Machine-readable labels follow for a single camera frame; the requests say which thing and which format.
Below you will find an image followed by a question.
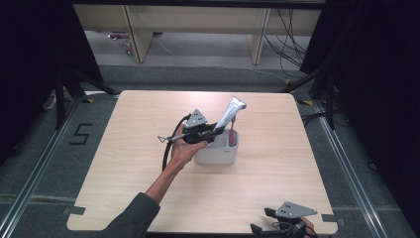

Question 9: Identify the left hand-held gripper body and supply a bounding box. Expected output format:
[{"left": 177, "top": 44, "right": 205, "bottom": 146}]
[{"left": 157, "top": 108, "right": 216, "bottom": 145}]

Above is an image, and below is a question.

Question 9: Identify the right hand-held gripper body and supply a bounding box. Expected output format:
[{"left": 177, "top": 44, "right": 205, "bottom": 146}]
[{"left": 273, "top": 200, "right": 319, "bottom": 238}]

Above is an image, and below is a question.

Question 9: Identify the metal floor rail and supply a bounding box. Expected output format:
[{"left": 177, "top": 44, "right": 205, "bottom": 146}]
[
  {"left": 311, "top": 98, "right": 389, "bottom": 238},
  {"left": 0, "top": 95, "right": 83, "bottom": 238}
]

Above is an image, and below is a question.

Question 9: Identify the grey tape piece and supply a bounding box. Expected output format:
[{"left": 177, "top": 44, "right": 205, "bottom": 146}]
[
  {"left": 321, "top": 213, "right": 347, "bottom": 227},
  {"left": 61, "top": 205, "right": 87, "bottom": 216}
]

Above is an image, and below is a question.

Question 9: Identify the person's right hand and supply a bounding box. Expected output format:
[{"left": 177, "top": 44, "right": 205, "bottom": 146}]
[{"left": 301, "top": 217, "right": 316, "bottom": 238}]

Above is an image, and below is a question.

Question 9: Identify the black curtain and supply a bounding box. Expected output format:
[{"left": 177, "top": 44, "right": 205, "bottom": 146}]
[
  {"left": 0, "top": 0, "right": 105, "bottom": 167},
  {"left": 298, "top": 0, "right": 420, "bottom": 229}
]

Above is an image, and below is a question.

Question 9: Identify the white toothpaste tube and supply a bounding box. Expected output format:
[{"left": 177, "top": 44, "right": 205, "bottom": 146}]
[{"left": 213, "top": 95, "right": 248, "bottom": 133}]

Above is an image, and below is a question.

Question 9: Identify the pink item on floor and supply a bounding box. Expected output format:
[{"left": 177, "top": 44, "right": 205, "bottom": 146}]
[{"left": 108, "top": 31, "right": 131, "bottom": 41}]

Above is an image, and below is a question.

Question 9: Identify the person's left hand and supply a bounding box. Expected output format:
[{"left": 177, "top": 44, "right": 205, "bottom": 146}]
[{"left": 167, "top": 123, "right": 209, "bottom": 172}]

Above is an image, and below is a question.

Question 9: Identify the white toothbrush holder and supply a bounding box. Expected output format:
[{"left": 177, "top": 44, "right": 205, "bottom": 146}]
[{"left": 193, "top": 128, "right": 241, "bottom": 166}]

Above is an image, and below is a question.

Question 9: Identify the bundle of black cables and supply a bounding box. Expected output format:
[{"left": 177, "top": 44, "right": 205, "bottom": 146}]
[{"left": 262, "top": 8, "right": 310, "bottom": 79}]

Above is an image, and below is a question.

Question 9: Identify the black metal stand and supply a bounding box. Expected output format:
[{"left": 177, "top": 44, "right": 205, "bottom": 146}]
[
  {"left": 278, "top": 63, "right": 337, "bottom": 131},
  {"left": 53, "top": 64, "right": 121, "bottom": 131}
]

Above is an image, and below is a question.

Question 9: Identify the wooden desk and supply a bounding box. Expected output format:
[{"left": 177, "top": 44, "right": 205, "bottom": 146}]
[{"left": 72, "top": 3, "right": 324, "bottom": 66}]

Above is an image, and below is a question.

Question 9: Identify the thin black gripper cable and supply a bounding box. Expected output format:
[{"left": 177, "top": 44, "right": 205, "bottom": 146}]
[{"left": 271, "top": 220, "right": 319, "bottom": 238}]

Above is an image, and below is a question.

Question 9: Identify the pink and grey toothbrush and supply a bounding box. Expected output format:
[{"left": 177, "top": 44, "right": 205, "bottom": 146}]
[{"left": 228, "top": 115, "right": 239, "bottom": 148}]

